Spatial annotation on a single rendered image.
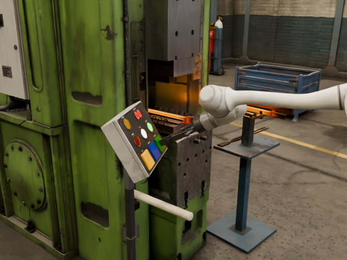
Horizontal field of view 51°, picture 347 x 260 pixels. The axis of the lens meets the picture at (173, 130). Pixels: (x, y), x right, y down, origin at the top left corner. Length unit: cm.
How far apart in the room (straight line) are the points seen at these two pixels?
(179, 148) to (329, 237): 149
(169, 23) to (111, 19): 30
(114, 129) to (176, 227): 102
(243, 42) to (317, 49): 237
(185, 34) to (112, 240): 130
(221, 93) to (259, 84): 462
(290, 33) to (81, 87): 884
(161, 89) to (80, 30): 74
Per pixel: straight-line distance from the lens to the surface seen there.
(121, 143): 152
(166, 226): 239
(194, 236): 259
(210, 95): 144
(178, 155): 210
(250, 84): 617
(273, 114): 246
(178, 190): 221
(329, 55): 1006
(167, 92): 254
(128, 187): 178
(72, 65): 219
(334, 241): 307
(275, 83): 593
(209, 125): 165
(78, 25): 216
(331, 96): 154
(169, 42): 198
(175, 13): 201
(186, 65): 212
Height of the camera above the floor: 163
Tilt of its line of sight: 19 degrees down
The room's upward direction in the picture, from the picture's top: straight up
